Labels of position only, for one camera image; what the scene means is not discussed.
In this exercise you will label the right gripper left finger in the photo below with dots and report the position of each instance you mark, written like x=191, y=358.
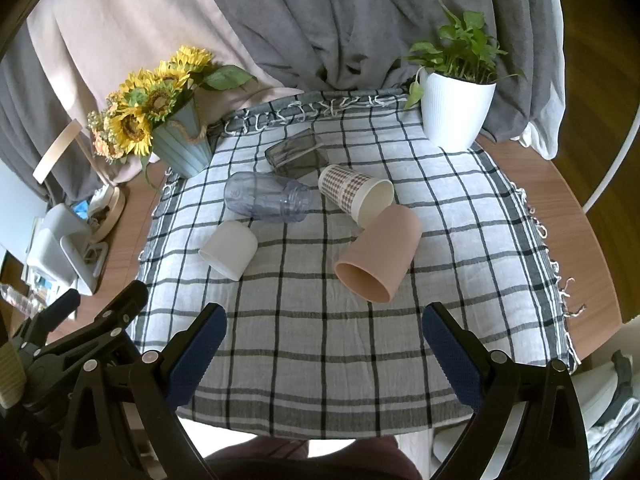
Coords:
x=97, y=439

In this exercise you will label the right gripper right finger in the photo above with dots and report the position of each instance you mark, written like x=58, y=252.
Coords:
x=550, y=437

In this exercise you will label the clear blue plastic cup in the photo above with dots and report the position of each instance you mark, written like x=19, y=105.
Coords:
x=267, y=197

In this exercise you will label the white frosted cup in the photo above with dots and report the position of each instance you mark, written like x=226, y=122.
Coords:
x=230, y=249

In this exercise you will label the pink plastic cup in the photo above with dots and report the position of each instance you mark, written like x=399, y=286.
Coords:
x=376, y=262

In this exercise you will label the patterned paper cup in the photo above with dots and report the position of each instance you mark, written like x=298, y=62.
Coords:
x=359, y=195

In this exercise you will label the white desk fan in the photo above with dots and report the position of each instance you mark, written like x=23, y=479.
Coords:
x=63, y=252

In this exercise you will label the grey plaid tablecloth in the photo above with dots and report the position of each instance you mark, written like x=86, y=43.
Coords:
x=324, y=336

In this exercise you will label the sunflowers in blue pot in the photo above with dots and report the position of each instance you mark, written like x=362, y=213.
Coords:
x=148, y=102

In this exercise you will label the white pot green plant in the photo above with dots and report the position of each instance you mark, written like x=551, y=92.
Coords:
x=456, y=80

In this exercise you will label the beige curtain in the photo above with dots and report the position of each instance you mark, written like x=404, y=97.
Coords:
x=87, y=48

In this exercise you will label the grey curtain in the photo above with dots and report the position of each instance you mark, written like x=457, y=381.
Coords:
x=312, y=45

